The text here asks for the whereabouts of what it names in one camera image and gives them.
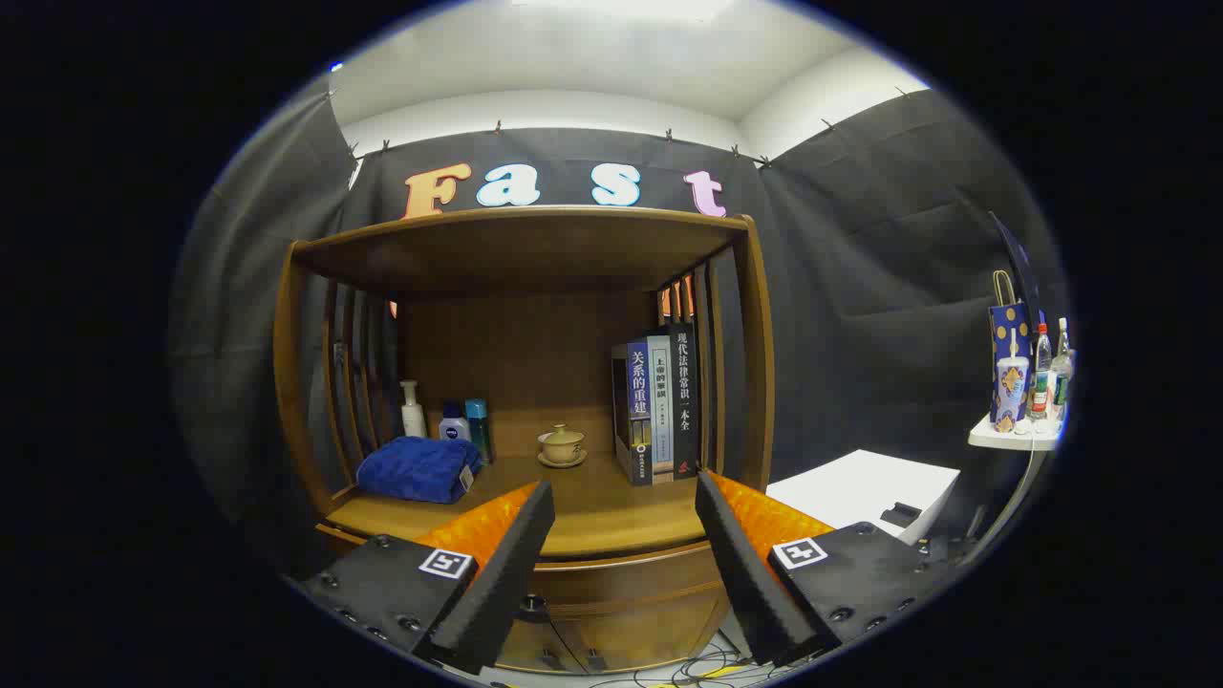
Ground pale grey spine book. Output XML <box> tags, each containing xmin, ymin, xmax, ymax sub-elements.
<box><xmin>648</xmin><ymin>334</ymin><xmax>676</xmax><ymax>482</ymax></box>

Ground brown wooden cabinet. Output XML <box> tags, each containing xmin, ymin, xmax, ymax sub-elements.
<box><xmin>272</xmin><ymin>205</ymin><xmax>775</xmax><ymax>675</ymax></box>

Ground patterned paper cup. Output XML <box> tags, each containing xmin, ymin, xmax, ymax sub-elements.
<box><xmin>995</xmin><ymin>330</ymin><xmax>1031</xmax><ymax>433</ymax></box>

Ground folded blue towel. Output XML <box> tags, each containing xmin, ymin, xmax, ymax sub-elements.
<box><xmin>356</xmin><ymin>436</ymin><xmax>483</xmax><ymax>505</ymax></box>

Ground blue spine book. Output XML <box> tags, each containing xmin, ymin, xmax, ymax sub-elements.
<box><xmin>611</xmin><ymin>336</ymin><xmax>660</xmax><ymax>486</ymax></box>

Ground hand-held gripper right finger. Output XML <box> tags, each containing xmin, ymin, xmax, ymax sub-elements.
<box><xmin>695</xmin><ymin>468</ymin><xmax>956</xmax><ymax>668</ymax></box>

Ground wooden countertop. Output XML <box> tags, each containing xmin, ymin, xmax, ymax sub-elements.
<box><xmin>325</xmin><ymin>449</ymin><xmax>765</xmax><ymax>565</ymax></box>

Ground black spine book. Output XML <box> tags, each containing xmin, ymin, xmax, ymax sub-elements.
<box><xmin>667</xmin><ymin>322</ymin><xmax>701</xmax><ymax>481</ymax></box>

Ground brown wooden drawer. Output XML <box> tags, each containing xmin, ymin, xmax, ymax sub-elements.
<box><xmin>521</xmin><ymin>543</ymin><xmax>735</xmax><ymax>617</ymax></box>

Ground blue dotted gift bag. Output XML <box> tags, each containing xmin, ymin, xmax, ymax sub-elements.
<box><xmin>989</xmin><ymin>270</ymin><xmax>1042</xmax><ymax>426</ymax></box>

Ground teal slim bottle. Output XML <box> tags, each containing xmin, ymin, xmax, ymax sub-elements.
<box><xmin>464</xmin><ymin>398</ymin><xmax>494</xmax><ymax>465</ymax></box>

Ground white pump bottle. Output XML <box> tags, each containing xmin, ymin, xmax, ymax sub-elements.
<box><xmin>399</xmin><ymin>380</ymin><xmax>428</xmax><ymax>441</ymax></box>

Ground white side shelf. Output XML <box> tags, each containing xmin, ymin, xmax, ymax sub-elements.
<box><xmin>968</xmin><ymin>411</ymin><xmax>1064</xmax><ymax>452</ymax></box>

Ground clear bottle white cap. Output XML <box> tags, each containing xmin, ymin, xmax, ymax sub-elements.
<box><xmin>1049</xmin><ymin>318</ymin><xmax>1073</xmax><ymax>421</ymax></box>

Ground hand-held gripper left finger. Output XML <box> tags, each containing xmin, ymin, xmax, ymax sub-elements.
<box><xmin>296</xmin><ymin>480</ymin><xmax>556</xmax><ymax>676</ymax></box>

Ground white low cabinet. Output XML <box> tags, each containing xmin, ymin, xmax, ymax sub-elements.
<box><xmin>764</xmin><ymin>449</ymin><xmax>961</xmax><ymax>546</ymax></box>

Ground beige lidded teacup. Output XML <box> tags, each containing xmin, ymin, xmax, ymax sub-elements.
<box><xmin>538</xmin><ymin>423</ymin><xmax>586</xmax><ymax>463</ymax></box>

